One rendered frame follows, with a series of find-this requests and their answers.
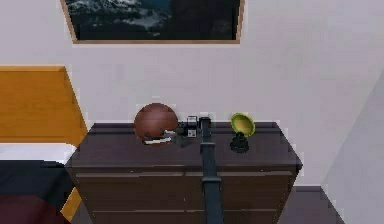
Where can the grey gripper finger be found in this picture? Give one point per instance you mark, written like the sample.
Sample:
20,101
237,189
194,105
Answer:
170,133
156,141

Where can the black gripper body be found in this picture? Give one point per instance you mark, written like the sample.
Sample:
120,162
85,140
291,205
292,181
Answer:
182,129

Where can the brown ball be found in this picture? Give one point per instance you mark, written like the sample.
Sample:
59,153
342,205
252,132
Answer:
153,120

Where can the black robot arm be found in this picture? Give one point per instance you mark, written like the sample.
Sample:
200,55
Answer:
209,166

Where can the dark brown chest of drawers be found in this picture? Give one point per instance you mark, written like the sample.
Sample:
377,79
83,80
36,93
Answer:
140,186

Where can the green bowl lamp black base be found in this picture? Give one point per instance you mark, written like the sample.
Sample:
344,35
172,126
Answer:
242,125

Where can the wood framed dark picture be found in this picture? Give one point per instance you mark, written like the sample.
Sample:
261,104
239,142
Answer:
153,20

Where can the orange wooden bed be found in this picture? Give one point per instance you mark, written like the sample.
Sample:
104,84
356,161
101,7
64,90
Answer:
33,106

